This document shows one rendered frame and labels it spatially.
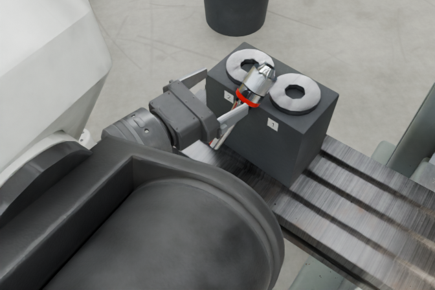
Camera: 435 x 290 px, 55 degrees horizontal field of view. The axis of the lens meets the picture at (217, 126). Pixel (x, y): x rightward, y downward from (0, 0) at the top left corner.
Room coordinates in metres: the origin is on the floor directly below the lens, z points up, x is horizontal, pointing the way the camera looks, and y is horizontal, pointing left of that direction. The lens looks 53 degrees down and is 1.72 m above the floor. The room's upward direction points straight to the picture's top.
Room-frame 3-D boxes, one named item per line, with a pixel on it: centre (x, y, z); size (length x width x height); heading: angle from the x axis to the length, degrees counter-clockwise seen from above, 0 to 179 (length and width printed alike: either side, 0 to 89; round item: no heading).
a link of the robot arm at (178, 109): (0.39, 0.08, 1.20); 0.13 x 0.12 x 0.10; 39
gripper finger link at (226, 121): (0.41, -0.03, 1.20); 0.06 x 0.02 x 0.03; 129
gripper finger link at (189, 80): (0.49, 0.05, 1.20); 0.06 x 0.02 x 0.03; 129
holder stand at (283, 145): (0.53, -0.10, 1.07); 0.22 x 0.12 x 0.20; 50
